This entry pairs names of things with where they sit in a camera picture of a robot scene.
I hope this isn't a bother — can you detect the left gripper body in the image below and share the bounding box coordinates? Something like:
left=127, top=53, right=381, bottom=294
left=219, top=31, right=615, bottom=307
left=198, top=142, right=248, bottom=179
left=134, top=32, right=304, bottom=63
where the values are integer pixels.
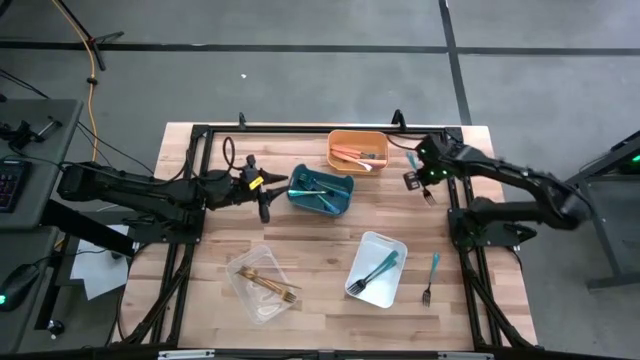
left=204, top=154, right=271, bottom=225

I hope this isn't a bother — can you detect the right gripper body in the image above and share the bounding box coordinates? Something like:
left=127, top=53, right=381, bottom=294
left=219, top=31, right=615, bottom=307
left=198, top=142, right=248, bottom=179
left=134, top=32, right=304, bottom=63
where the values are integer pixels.
left=415, top=133, right=469, bottom=184

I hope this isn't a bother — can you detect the teal plastic bin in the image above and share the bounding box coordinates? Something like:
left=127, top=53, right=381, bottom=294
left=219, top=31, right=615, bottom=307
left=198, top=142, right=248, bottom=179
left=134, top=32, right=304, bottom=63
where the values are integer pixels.
left=285, top=163, right=355, bottom=218

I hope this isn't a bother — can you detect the teal handled black fork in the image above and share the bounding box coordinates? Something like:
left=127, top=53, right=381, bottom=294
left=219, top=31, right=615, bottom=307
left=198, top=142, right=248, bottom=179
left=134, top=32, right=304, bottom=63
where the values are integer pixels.
left=406, top=151, right=437, bottom=207
left=347, top=257, right=400, bottom=296
left=421, top=251, right=442, bottom=308
left=349, top=249, right=401, bottom=291

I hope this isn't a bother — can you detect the pink handled utensil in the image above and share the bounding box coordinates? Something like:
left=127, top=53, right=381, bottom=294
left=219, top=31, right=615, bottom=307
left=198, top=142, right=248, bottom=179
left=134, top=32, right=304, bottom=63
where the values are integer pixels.
left=329, top=149, right=387, bottom=166
left=331, top=144, right=387, bottom=160
left=332, top=153, right=374, bottom=172

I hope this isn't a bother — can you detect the teal iridescent fork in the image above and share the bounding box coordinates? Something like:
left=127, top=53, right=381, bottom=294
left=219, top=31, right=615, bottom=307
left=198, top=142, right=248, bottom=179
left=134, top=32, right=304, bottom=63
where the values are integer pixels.
left=298, top=173, right=351, bottom=200

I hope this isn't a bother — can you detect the blue metallic utensil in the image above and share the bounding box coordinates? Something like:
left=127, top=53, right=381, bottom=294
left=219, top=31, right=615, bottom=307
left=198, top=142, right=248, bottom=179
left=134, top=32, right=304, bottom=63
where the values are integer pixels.
left=316, top=193, right=342, bottom=216

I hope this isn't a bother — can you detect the thin gold utensil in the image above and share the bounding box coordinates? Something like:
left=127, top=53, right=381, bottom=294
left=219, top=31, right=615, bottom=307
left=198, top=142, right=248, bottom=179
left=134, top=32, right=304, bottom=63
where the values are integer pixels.
left=249, top=273, right=303, bottom=290

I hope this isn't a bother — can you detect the clear plastic bin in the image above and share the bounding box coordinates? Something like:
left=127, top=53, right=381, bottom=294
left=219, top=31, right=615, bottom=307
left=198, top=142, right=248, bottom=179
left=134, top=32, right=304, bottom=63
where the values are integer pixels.
left=225, top=243, right=297, bottom=326

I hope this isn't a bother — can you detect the orange plastic bin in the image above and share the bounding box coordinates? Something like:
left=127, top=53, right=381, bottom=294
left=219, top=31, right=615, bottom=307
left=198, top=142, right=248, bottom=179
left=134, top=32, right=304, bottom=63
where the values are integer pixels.
left=326, top=129, right=390, bottom=176

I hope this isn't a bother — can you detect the white plastic bin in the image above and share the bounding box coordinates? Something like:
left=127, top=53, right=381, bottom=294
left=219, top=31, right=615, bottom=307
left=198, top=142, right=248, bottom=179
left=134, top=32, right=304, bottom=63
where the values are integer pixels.
left=344, top=230, right=409, bottom=310

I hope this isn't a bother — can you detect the black desk leg bar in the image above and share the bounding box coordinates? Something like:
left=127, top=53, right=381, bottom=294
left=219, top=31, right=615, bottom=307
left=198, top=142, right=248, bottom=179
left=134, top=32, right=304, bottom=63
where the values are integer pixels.
left=42, top=198, right=137, bottom=259

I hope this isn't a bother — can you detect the dark metal stand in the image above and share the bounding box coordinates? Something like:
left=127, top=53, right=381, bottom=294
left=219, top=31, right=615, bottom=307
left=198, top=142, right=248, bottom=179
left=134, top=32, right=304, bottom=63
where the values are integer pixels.
left=579, top=128, right=640, bottom=291

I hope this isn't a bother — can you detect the grey desk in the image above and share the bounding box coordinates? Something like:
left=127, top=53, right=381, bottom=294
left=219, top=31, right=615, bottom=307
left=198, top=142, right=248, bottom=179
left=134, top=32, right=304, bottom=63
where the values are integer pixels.
left=0, top=98, right=84, bottom=232
left=0, top=224, right=69, bottom=354

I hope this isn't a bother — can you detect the black tripod stand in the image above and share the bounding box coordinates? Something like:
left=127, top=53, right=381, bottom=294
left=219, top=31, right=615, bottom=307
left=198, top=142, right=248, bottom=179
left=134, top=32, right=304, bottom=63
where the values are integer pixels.
left=49, top=0, right=126, bottom=72

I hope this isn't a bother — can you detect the black clamp device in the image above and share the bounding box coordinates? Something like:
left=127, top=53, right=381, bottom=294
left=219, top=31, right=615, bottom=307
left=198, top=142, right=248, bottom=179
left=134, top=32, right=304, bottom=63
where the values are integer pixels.
left=0, top=115, right=65, bottom=151

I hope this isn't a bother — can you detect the black backlit keyboard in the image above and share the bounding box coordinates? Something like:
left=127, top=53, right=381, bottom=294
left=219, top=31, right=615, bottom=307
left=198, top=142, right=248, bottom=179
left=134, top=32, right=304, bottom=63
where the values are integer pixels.
left=0, top=158, right=27, bottom=215

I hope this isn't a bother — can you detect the black computer mouse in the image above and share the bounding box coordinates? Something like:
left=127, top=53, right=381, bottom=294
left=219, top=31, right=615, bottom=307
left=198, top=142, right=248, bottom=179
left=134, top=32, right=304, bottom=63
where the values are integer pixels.
left=0, top=263, right=40, bottom=312

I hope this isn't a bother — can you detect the black aluminium table frame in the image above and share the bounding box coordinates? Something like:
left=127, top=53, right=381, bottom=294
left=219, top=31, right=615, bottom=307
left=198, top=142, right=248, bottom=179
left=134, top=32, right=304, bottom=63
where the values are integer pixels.
left=112, top=122, right=539, bottom=351

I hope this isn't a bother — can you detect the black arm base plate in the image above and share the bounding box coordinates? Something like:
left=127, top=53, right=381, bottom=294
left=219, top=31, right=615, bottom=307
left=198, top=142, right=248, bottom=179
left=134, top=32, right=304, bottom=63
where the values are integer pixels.
left=447, top=207, right=539, bottom=250
left=128, top=204, right=207, bottom=245

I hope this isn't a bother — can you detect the yellow cable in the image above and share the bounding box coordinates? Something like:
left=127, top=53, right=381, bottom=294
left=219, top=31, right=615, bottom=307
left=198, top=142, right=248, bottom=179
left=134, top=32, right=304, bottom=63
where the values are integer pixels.
left=49, top=0, right=101, bottom=169

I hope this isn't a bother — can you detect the silver metal bracket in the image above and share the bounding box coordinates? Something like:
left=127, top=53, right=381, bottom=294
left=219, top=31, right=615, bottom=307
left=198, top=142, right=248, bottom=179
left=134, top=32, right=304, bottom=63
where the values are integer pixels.
left=437, top=351, right=495, bottom=360
left=157, top=349, right=216, bottom=360

